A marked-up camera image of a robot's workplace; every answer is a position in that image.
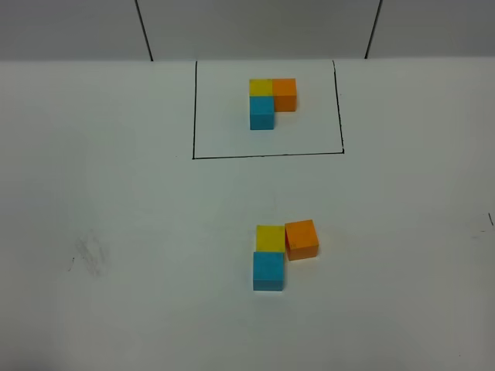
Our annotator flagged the template blue cube block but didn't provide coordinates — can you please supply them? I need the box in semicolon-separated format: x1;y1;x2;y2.
249;96;275;130

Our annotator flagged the template yellow cube block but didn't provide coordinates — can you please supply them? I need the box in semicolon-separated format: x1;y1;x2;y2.
249;79;274;97

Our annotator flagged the template orange cube block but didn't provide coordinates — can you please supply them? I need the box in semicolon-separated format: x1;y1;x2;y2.
272;78;297;112

